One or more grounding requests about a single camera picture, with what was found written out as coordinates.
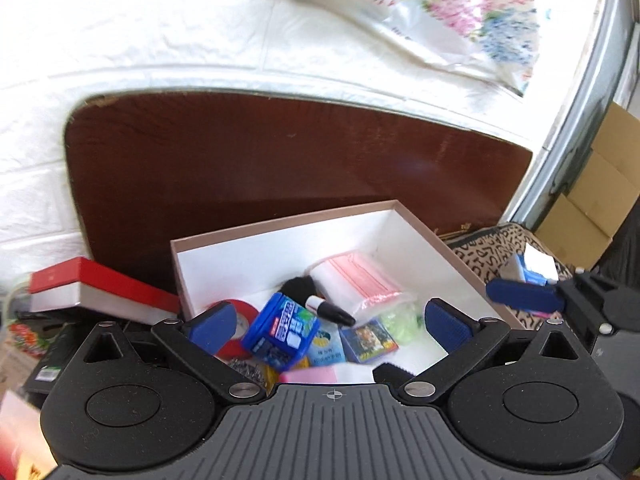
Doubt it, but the pink cardboard box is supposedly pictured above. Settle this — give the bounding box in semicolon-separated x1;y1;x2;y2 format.
170;200;526;391

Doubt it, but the dark cloth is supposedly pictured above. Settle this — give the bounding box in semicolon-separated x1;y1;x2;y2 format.
597;212;640;291

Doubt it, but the pink and white sponge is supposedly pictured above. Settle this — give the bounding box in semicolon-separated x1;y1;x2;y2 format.
277;364;381;386

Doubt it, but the red and white carton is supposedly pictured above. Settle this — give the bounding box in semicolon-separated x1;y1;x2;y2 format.
0;390;61;480

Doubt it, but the brown wooden board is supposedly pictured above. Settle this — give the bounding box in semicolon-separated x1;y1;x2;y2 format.
62;87;533;291

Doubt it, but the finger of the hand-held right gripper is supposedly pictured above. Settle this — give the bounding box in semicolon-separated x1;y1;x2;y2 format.
486;277;566;314

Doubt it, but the pack of clear zip bags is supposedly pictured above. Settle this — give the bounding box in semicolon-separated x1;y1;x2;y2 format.
306;251;407;313

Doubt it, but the colourful snack packet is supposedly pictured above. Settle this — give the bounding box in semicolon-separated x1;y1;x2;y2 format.
5;322;51;361

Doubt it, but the black box with green label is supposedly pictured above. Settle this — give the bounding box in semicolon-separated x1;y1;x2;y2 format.
22;325;101;396

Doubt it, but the green bagged item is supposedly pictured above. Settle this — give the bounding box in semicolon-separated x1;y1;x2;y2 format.
377;300;426;343

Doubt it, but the steel scourer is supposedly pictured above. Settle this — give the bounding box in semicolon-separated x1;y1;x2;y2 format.
227;357;273;391

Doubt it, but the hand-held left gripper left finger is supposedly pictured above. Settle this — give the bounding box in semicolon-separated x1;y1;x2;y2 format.
65;303;268;405

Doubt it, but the brown cardboard carton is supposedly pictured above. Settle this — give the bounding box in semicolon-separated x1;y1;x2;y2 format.
535;102;640;271

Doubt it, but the blue printed plastic box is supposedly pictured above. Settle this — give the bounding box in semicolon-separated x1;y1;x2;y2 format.
241;292;321;368

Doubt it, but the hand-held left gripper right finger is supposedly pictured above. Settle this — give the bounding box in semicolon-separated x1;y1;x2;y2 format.
400;297;596;406

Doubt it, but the floral plastic bag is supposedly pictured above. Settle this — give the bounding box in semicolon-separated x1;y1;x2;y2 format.
287;0;543;98

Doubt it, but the blue and yellow card packet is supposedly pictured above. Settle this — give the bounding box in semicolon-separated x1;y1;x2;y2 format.
300;320;348;367

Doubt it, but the red tape roll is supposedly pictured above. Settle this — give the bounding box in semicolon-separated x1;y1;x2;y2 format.
207;299;261;361

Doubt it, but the red lidded box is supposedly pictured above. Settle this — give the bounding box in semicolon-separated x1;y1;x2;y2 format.
29;256;182;326

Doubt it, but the blue and white packet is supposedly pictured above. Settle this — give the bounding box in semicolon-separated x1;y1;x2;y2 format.
500;244;560;286

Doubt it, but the black makeup brush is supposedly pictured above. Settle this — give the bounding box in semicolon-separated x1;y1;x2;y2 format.
279;276;357;327

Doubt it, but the grey metal frame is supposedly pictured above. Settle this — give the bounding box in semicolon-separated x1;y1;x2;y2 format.
505;0;636;231

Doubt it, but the small colourful card box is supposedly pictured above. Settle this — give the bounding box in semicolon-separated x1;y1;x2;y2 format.
339;322;400;363

